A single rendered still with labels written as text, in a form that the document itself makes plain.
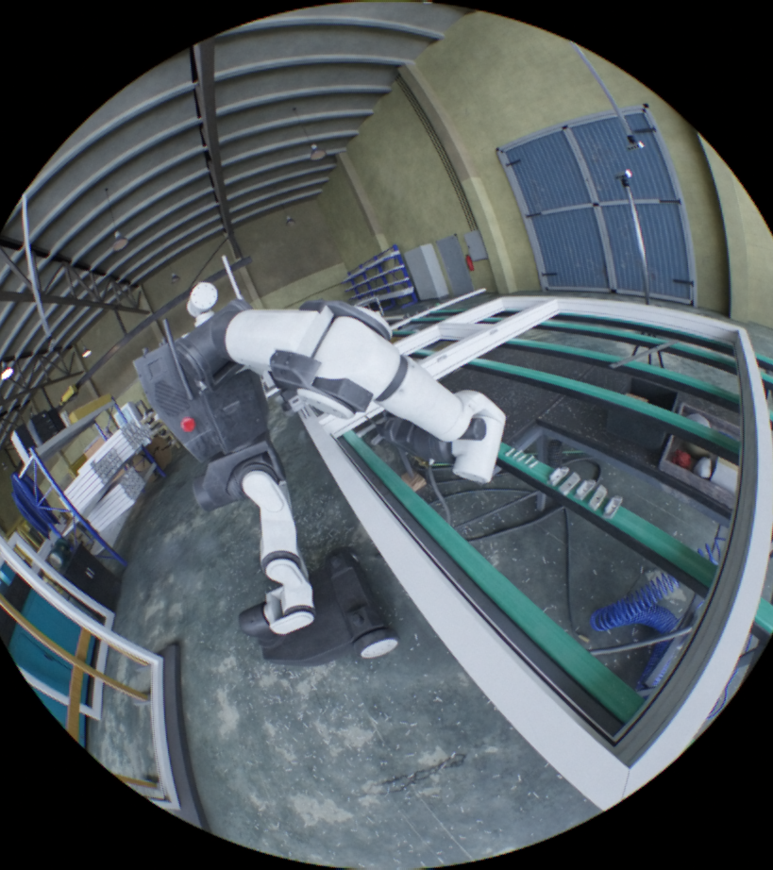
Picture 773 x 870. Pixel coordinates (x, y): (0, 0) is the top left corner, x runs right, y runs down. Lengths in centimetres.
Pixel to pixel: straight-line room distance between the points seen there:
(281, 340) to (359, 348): 9
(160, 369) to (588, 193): 700
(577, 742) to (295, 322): 53
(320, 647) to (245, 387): 108
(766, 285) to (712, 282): 128
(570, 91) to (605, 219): 309
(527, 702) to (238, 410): 71
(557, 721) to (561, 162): 735
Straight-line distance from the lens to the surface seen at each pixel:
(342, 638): 128
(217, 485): 81
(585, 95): 747
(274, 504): 80
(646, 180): 667
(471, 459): 43
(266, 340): 35
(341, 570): 138
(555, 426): 113
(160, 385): 65
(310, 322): 33
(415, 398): 33
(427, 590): 35
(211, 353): 49
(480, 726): 126
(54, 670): 369
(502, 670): 32
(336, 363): 31
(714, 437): 75
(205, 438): 67
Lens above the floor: 125
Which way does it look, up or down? 30 degrees down
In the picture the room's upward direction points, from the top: 24 degrees counter-clockwise
